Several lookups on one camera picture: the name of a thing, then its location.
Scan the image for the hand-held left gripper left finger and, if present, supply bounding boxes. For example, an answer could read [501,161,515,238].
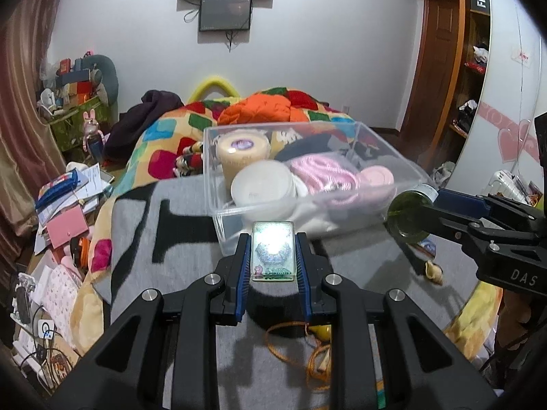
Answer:
[49,234,253,410]

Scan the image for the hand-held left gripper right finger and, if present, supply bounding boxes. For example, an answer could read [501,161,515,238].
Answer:
[295,233,503,410]

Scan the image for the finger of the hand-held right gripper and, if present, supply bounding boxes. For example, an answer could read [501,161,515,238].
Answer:
[436,189,547,232]
[421,206,547,265]

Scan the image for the clear glitter picture card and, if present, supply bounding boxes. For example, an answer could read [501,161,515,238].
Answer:
[250,220,296,285]

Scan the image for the clear plastic storage box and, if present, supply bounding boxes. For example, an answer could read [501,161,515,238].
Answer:
[203,120,432,257]

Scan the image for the green spray bottle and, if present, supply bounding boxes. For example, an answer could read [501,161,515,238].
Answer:
[386,183,439,244]

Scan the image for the white drawstring pouch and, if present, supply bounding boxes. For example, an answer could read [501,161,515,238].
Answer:
[233,181,396,237]

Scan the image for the pink round case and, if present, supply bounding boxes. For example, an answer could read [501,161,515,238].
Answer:
[358,166,395,189]

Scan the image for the white round box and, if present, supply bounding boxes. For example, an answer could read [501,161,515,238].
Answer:
[231,160,297,208]

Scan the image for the pink rope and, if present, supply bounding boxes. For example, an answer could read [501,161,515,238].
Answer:
[288,154,364,193]

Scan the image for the beige candle jar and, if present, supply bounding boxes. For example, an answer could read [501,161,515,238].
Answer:
[215,132,273,184]

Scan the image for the white bag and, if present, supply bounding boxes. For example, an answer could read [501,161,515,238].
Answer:
[431,162,456,184]

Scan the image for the white suitcase with stickers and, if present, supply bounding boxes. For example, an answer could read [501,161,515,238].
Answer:
[489,170,535,206]

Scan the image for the small beige shell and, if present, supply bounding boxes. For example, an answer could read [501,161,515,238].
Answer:
[423,260,445,287]

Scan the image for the beige sachet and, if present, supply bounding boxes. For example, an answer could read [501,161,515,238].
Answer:
[314,344,332,379]

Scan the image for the white wardrobe door pink hearts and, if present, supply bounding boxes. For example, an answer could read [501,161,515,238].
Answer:
[453,0,547,189]

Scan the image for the wooden shelf unit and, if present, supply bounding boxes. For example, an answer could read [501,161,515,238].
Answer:
[449,0,492,137]

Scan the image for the grey black patterned mat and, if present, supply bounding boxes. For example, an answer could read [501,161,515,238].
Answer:
[92,177,479,410]

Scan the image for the face printed cloth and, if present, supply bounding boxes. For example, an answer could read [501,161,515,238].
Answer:
[175,141,204,177]

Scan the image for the black cloth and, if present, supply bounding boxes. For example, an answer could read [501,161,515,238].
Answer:
[273,134,355,163]

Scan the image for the brown wooden door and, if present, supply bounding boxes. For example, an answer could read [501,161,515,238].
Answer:
[399,0,460,137]

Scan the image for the red white sticker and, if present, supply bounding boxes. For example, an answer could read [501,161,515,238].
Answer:
[508,49,533,67]

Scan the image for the colourful patchwork blanket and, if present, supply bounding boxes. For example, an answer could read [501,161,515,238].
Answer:
[70,86,503,359]

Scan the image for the orange padded jacket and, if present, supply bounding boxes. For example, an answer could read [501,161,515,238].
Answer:
[218,92,293,126]

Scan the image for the orange black gadget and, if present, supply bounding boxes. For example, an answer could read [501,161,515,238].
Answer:
[70,237,90,265]

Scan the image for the pile of papers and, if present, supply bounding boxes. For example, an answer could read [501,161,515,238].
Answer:
[36,164,114,227]

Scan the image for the pink wallet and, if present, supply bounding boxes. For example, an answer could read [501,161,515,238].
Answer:
[46,209,88,248]

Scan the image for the dark purple clothing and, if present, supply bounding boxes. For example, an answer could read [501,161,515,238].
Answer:
[103,90,185,163]

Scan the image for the pink patterned sheet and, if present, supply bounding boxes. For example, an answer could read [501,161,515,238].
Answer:
[43,265,82,342]

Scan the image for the yellow curved cushion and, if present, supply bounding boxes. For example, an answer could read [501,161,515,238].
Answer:
[188,74,242,101]

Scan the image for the blue pouch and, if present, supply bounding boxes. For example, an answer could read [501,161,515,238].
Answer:
[35,168,80,210]

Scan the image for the pink bunny bottle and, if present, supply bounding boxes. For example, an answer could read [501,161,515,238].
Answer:
[83,110,105,156]

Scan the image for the green patterned cabinet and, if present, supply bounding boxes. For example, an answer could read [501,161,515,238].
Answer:
[49,98,114,152]

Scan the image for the grey teal neck cushion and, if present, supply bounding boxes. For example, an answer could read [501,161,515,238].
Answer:
[88,55,119,105]

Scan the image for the stack of coloured boxes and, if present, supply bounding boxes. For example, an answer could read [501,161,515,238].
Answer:
[57,57,97,103]

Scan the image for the brown pink curtain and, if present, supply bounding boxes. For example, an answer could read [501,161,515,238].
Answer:
[0,0,78,274]

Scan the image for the orange cord bead charm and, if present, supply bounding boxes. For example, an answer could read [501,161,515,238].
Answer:
[265,322,334,383]

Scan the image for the small black wall monitor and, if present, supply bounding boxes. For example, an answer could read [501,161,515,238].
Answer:
[199,0,253,32]

